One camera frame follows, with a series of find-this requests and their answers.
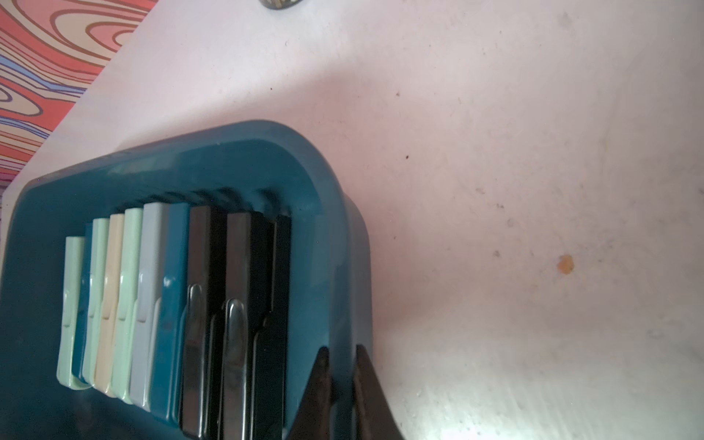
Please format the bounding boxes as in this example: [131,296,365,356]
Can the teal plastic storage box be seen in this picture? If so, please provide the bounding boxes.
[1,121,372,439]

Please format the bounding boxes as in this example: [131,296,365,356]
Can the mint green pliers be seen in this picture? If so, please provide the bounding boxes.
[111,208,143,404]

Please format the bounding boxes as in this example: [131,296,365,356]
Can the beige pliers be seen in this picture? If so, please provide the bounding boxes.
[95,214,125,397]

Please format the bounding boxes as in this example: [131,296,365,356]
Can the grey-blue pliers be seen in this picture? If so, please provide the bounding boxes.
[129,203,170,411]

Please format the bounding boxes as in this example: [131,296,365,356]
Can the mesh pen holder cup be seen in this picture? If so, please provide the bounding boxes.
[260,0,300,10]

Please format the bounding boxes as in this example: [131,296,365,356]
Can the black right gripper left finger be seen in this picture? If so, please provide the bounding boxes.
[287,346,332,440]

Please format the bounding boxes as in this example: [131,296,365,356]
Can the light green pliers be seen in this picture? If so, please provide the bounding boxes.
[56,236,89,391]

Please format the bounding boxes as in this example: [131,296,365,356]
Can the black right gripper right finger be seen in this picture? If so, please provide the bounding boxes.
[353,345,403,440]

